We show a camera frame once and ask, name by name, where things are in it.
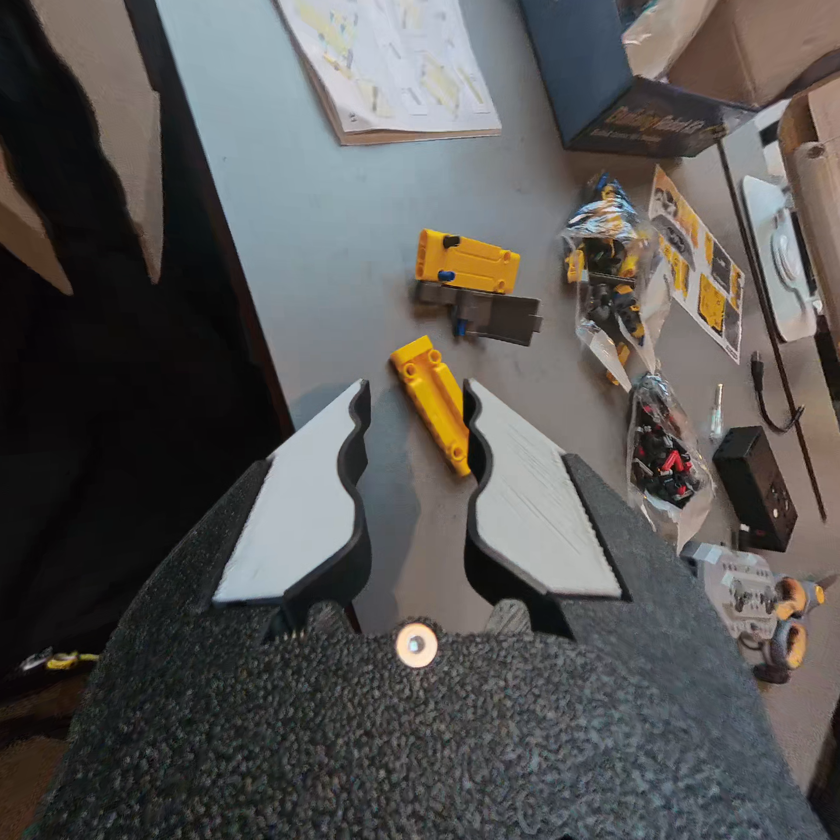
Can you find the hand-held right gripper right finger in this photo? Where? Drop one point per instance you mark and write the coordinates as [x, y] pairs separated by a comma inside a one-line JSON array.
[[544, 525]]

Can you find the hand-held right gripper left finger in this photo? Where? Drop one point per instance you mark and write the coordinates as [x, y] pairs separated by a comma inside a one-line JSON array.
[[289, 525]]

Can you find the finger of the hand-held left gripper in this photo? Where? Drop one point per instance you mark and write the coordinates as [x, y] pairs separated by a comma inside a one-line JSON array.
[[26, 229], [124, 118]]

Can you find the bag of red black parts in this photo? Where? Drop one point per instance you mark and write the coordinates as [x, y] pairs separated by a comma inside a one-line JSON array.
[[663, 453]]

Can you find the yellow beam panel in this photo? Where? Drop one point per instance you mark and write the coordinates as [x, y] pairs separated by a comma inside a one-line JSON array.
[[433, 400], [472, 262]]

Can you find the bag of yellow blue parts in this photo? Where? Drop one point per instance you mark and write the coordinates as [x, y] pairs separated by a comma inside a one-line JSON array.
[[610, 275]]

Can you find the white instruction booklet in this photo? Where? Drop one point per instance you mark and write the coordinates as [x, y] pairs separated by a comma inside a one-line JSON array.
[[394, 72]]

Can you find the blue cardboard kit box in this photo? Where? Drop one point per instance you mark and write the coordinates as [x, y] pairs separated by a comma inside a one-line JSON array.
[[590, 79]]

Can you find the large clear bag yellow parts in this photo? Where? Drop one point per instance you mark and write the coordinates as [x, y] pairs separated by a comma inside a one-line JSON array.
[[663, 33]]

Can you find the grey desk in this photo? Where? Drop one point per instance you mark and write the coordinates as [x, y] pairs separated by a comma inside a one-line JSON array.
[[328, 229]]

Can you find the person's legs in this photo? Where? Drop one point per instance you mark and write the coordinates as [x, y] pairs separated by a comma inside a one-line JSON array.
[[131, 459]]

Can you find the grey control hub block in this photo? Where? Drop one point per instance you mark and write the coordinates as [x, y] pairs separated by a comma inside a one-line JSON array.
[[741, 590]]

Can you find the small black box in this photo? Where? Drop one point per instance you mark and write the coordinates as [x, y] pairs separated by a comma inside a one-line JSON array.
[[754, 485]]

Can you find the yellow grey sticker sheet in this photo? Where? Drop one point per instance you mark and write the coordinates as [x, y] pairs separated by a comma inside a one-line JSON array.
[[702, 269]]

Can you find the white stand base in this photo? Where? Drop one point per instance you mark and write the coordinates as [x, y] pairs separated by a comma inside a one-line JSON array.
[[781, 262]]

